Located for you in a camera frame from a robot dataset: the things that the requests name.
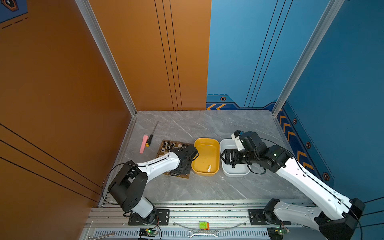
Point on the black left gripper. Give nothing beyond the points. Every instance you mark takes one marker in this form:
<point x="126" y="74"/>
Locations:
<point x="187" y="171"/>

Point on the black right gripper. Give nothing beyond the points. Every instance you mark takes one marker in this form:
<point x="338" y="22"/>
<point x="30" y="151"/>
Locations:
<point x="233" y="152"/>

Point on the yellow plastic tray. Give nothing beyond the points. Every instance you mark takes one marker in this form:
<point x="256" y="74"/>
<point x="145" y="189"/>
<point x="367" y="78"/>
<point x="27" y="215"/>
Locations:
<point x="209" y="154"/>

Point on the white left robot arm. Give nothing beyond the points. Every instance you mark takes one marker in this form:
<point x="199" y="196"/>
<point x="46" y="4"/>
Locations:
<point x="128" y="186"/>

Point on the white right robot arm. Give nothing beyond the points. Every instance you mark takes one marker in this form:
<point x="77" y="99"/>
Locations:
<point x="334" y="215"/>

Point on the black chess pieces on board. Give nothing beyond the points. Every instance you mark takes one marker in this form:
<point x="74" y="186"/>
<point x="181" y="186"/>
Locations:
<point x="167" y="145"/>

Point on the green circuit board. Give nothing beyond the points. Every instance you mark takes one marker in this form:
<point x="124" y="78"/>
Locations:
<point x="148" y="233"/>

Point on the white plastic tray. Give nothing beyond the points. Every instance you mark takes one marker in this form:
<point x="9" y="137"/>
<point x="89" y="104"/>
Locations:
<point x="239" y="170"/>

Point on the brown chessboard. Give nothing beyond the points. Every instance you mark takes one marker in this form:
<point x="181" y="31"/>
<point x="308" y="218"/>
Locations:
<point x="162" y="152"/>

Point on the green orange small box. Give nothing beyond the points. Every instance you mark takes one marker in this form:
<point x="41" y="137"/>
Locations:
<point x="204" y="225"/>

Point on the silver wrench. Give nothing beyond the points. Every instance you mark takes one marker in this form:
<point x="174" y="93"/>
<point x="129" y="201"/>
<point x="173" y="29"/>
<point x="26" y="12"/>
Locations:
<point x="192" y="234"/>

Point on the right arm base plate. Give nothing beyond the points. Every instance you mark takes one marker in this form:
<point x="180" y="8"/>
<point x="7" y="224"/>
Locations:
<point x="260" y="217"/>

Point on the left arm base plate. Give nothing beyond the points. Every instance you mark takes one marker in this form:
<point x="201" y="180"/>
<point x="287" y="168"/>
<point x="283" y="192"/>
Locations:
<point x="159" y="217"/>

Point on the aluminium right corner post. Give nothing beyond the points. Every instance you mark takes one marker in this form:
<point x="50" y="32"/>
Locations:
<point x="317" y="36"/>

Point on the aluminium corner post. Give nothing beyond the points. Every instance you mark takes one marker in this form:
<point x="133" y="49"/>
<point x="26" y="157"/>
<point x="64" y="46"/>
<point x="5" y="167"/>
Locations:
<point x="317" y="36"/>
<point x="101" y="42"/>

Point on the aluminium left corner post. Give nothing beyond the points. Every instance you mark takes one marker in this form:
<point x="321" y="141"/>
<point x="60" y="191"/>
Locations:
<point x="101" y="42"/>

